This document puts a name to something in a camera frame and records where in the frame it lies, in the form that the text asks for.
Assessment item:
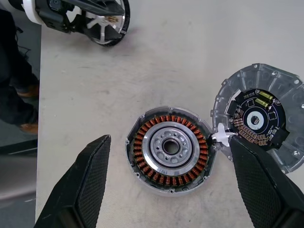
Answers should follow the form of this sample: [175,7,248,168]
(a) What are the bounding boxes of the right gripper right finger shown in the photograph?
[228,137,304,228]

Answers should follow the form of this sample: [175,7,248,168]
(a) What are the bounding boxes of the person in dark trousers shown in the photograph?
[0,9,40,135]

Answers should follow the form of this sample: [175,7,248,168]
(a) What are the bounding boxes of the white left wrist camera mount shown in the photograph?
[21,0,46,26]

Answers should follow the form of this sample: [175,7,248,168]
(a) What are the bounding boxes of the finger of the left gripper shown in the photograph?
[70,27,122,40]
[79,0,126,16]

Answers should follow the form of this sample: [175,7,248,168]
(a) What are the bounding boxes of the black metal table frame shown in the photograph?
[0,139,38,156]

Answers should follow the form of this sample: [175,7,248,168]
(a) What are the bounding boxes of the motor cover with circuit board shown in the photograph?
[210,63,304,175]

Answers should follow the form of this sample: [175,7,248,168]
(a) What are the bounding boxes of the black spoked wheel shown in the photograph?
[63,0,131,48]

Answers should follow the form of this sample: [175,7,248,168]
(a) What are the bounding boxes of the motor stator housing copper windings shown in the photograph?
[124,105,217,197]

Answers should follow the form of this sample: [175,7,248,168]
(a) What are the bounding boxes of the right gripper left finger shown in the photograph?
[34,134,112,228]

